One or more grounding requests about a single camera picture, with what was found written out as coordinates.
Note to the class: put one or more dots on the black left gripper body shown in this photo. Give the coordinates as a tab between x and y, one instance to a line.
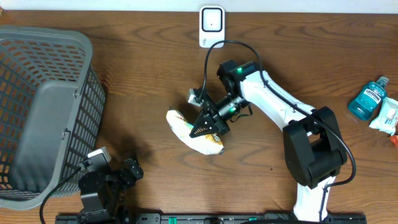
120	178

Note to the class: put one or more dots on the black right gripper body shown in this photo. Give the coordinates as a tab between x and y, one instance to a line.
225	111

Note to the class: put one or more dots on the yellow snack chips bag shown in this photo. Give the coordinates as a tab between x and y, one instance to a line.
208	144

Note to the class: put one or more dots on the blue mouthwash bottle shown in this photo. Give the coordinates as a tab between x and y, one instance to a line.
369	98

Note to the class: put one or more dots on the mint green wipes pack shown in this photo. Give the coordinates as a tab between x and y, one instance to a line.
386	120

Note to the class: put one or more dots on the red orange chocolate bar wrapper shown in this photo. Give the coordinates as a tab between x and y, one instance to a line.
394	140

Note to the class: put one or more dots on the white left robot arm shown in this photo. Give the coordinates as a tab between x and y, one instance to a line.
102	190

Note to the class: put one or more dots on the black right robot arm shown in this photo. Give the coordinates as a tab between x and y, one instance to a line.
313	148

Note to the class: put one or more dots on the grey plastic lattice basket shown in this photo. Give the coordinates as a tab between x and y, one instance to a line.
52	104

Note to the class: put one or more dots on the black mounting rail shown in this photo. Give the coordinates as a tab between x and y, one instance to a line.
155	218

